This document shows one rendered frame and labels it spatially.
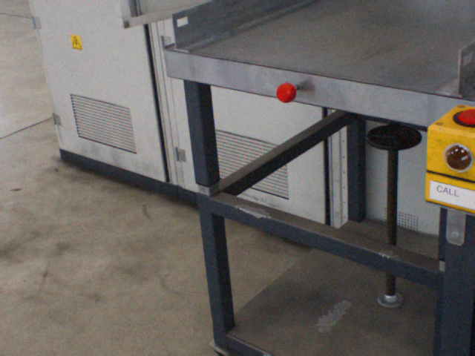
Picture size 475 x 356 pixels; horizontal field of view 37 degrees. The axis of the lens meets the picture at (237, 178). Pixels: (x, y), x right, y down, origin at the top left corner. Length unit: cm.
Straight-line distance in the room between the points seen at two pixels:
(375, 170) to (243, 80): 85
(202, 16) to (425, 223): 94
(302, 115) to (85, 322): 86
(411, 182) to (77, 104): 142
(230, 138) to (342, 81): 120
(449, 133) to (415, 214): 123
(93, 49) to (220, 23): 126
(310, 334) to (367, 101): 69
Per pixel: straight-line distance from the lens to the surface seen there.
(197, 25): 140
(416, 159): 196
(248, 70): 125
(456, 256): 91
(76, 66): 278
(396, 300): 175
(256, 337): 165
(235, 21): 148
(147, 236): 242
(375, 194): 207
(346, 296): 177
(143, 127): 259
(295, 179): 219
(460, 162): 80
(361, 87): 113
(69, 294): 222
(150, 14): 162
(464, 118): 83
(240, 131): 226
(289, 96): 116
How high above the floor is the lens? 121
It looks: 26 degrees down
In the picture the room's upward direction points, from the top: 5 degrees counter-clockwise
